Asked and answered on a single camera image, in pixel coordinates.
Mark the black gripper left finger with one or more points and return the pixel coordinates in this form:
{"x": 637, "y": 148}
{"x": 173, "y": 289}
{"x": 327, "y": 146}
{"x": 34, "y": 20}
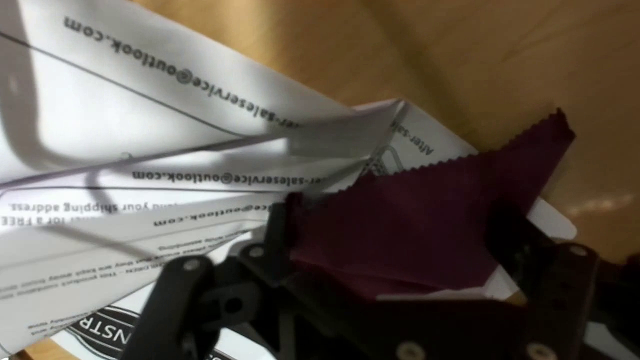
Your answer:
{"x": 181, "y": 292}

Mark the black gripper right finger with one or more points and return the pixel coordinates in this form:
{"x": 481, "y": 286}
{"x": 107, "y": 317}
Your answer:
{"x": 562, "y": 292}

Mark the white cloth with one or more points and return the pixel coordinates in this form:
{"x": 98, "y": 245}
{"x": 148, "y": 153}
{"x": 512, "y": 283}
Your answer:
{"x": 132, "y": 121}

